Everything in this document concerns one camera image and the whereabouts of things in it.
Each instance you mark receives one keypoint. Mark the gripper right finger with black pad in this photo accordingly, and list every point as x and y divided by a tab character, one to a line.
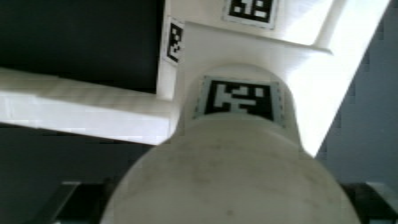
373	199

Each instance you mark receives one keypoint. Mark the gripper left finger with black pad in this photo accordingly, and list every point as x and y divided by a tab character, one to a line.
77	203

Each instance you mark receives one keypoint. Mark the white lamp bulb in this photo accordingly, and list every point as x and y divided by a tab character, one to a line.
230	174

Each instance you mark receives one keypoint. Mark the white lamp base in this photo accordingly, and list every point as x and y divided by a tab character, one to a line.
274	33

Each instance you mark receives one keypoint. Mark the white L-shaped fence wall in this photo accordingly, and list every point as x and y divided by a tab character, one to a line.
64	105

